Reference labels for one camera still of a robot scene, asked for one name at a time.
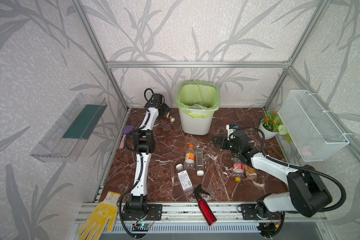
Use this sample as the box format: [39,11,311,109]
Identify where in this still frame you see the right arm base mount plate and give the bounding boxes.
[237,204,283,221]

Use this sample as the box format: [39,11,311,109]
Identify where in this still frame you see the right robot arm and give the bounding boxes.
[213,127,347,218]

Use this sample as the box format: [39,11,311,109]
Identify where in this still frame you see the white label flat bottle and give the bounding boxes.
[176,164,193,192]

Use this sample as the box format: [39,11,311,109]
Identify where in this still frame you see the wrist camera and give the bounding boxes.
[226,124,238,141]
[150,94,165,105]

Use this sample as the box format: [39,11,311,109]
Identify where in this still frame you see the potted plant in white pot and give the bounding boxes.
[259,111,288,140]

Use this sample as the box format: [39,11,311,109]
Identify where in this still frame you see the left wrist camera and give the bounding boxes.
[150,94,165,105]

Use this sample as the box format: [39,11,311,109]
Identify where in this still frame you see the brown coffee bottle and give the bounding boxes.
[165,112,176,123]

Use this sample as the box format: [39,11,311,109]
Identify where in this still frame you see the red label crushed bottle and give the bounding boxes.
[232,158,245,183]

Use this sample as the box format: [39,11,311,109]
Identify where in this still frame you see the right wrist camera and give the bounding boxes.
[226,124,238,141]

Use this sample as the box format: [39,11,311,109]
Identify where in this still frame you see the clear acrylic wall shelf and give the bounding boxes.
[30,94,108,163]

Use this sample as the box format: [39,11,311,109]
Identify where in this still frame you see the red spray bottle black trigger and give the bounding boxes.
[193,184,217,226]

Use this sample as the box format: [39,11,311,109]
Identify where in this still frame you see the white waste bin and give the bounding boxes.
[178,108,214,136]

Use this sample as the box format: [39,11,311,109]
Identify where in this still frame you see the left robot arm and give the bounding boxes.
[124,88,170,217]

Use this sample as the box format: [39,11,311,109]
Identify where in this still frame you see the brown bottle near right arm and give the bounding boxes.
[244,165,258,180]

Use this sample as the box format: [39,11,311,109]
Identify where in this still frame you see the clear square bottle white cap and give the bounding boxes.
[195,148,205,176]

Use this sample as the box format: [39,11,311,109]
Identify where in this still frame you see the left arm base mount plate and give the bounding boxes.
[122,204,163,221]

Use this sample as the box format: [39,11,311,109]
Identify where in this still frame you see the right wiring bundle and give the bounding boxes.
[256,221,284,239]

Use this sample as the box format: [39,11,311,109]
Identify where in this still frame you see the orange cap clear bottle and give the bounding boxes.
[184,144,196,170]

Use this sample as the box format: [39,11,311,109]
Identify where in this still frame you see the yellow work glove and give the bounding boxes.
[78,192,121,240]

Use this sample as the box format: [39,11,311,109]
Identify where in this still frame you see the green bin liner bag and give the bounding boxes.
[176,80,221,119]

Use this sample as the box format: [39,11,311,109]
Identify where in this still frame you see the purple pink silicone spatula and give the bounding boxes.
[119,125,134,150]

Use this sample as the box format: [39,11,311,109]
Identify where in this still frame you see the white wire mesh basket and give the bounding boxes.
[279,90,350,162]

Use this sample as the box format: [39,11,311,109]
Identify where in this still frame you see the green circuit board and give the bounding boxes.
[132,223,153,232]

